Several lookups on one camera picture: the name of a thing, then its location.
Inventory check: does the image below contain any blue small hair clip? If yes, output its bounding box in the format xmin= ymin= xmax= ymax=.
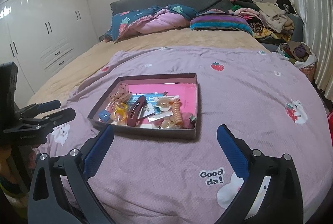
xmin=98 ymin=109 xmax=111 ymax=123

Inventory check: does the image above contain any yellow ring hair tie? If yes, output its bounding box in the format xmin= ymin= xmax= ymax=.
xmin=111 ymin=102 xmax=129 ymax=124

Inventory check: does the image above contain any brown dotted fabric bow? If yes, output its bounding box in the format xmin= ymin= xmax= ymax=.
xmin=108 ymin=83 xmax=132 ymax=105

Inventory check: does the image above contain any maroon snap hair clip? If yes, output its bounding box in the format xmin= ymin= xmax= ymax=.
xmin=126 ymin=96 xmax=146 ymax=127

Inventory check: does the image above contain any orange spiral hair clip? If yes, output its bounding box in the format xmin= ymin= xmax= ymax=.
xmin=171 ymin=100 xmax=183 ymax=127

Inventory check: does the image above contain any pink pompom hair clip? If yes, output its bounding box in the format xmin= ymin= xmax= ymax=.
xmin=181 ymin=113 xmax=193 ymax=129

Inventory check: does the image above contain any tan bed sheet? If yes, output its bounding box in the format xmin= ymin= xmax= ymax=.
xmin=28 ymin=28 xmax=267 ymax=104

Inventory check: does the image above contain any white wardrobe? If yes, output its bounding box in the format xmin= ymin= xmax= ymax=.
xmin=1 ymin=0 xmax=98 ymax=106

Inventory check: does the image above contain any blue printed card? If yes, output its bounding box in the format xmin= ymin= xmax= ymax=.
xmin=126 ymin=94 xmax=155 ymax=112

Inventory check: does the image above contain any dark purple shallow box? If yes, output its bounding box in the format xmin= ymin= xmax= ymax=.
xmin=88 ymin=73 xmax=199 ymax=140

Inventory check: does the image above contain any navy pink floral quilt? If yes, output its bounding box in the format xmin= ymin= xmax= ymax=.
xmin=104 ymin=4 xmax=198 ymax=43

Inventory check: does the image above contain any bag of clothes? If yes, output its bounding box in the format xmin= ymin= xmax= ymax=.
xmin=276 ymin=41 xmax=317 ymax=69

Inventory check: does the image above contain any pile of clothes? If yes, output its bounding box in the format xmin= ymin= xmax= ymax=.
xmin=229 ymin=0 xmax=304 ymax=46

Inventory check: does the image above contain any purple teal striped pillow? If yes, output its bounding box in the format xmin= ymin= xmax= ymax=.
xmin=190 ymin=9 xmax=253 ymax=36

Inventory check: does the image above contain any white curtain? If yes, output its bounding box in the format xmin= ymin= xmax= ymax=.
xmin=293 ymin=0 xmax=332 ymax=101

